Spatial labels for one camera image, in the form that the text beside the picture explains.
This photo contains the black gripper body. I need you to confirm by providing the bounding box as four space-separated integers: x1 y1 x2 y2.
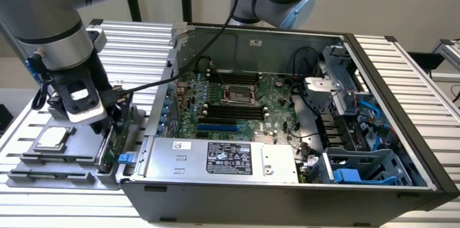
85 51 125 135

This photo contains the green gpu card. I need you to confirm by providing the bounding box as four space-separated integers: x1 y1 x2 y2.
95 85 135 172

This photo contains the black expansion slot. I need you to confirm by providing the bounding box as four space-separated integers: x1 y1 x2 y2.
196 118 237 126

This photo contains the blue expansion slot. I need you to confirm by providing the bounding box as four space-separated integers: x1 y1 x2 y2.
196 123 241 134

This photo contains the grey parts rack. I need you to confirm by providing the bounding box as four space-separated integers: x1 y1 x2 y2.
5 103 149 191

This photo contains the silver cpu chip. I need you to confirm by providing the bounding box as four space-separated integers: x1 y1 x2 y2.
33 127 76 153

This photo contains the blue plastic latch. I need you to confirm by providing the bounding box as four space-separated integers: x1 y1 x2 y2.
117 152 136 164

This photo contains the dark object at table edge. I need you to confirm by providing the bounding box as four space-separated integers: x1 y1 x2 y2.
0 103 15 133

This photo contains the metal cpu socket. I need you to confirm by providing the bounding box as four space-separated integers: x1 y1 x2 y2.
220 83 259 105

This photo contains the green ram stick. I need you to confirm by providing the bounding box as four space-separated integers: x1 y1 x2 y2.
9 169 91 184

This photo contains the silver power supply unit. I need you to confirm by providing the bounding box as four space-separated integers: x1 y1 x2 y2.
143 137 300 184

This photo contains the green motherboard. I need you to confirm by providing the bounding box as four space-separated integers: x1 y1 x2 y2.
171 69 324 156

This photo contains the silver chipset heat sink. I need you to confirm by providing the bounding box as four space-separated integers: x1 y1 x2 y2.
253 134 285 144

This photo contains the metal disk bay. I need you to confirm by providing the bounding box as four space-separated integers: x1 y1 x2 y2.
303 44 372 117

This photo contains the black open pc case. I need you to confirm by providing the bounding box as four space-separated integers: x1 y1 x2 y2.
117 22 460 224

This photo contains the blue drive cage clip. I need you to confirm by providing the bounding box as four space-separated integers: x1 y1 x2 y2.
333 168 364 185

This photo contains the grey plastic drive cage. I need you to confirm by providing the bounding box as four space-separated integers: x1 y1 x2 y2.
320 146 409 186

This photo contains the black box beside table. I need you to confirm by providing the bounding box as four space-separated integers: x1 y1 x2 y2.
407 51 443 71

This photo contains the aluminium slat side table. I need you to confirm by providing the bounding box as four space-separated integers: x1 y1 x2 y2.
429 38 460 82

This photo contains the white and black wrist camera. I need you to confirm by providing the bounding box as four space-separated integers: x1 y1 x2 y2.
61 76 108 124

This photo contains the short black wrist cable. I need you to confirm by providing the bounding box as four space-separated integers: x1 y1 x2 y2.
31 50 51 110

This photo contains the long black robot cable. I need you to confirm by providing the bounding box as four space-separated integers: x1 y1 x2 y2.
107 0 239 105

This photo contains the black looped case wire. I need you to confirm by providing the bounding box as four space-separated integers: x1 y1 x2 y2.
291 46 321 78

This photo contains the blue sata wire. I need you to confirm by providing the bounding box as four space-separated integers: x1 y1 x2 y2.
353 98 391 156

